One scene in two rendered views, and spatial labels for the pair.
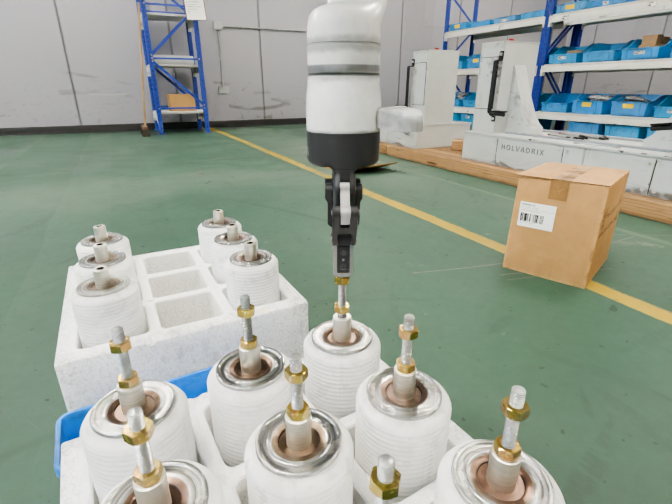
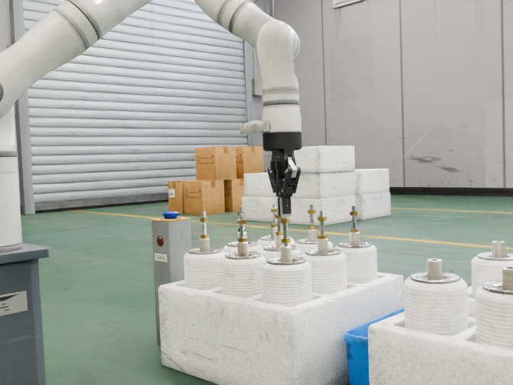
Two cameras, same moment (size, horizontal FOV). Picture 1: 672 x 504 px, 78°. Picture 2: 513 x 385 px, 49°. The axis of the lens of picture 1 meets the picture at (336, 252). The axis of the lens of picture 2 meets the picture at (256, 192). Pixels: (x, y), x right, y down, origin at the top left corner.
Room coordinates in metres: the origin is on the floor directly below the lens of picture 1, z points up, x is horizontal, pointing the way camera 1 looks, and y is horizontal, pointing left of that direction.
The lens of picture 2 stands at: (1.48, -0.35, 0.44)
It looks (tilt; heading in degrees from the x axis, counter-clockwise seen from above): 3 degrees down; 165
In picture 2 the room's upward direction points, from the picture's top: 2 degrees counter-clockwise
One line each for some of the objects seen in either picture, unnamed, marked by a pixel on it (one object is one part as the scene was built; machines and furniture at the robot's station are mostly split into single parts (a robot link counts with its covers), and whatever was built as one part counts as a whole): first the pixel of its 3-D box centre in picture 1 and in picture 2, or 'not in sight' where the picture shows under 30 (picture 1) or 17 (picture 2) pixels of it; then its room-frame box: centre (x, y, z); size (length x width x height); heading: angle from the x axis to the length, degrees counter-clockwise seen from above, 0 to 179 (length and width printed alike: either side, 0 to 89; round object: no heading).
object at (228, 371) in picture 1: (251, 367); (323, 252); (0.38, 0.09, 0.25); 0.08 x 0.08 x 0.01
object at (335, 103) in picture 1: (362, 97); (272, 117); (0.44, -0.03, 0.53); 0.11 x 0.09 x 0.06; 92
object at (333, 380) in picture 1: (341, 395); (288, 308); (0.44, -0.01, 0.16); 0.10 x 0.10 x 0.18
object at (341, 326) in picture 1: (342, 327); (285, 254); (0.44, -0.01, 0.26); 0.02 x 0.02 x 0.03
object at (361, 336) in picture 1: (341, 336); (286, 261); (0.44, -0.01, 0.25); 0.08 x 0.08 x 0.01
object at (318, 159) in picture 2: not in sight; (316, 159); (-2.37, 1.17, 0.45); 0.39 x 0.39 x 0.18; 27
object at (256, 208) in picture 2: not in sight; (277, 207); (-2.74, 0.98, 0.09); 0.39 x 0.39 x 0.18; 27
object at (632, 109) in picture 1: (641, 105); not in sight; (4.65, -3.23, 0.36); 0.50 x 0.38 x 0.21; 117
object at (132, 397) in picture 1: (132, 396); (354, 239); (0.32, 0.19, 0.26); 0.02 x 0.02 x 0.03
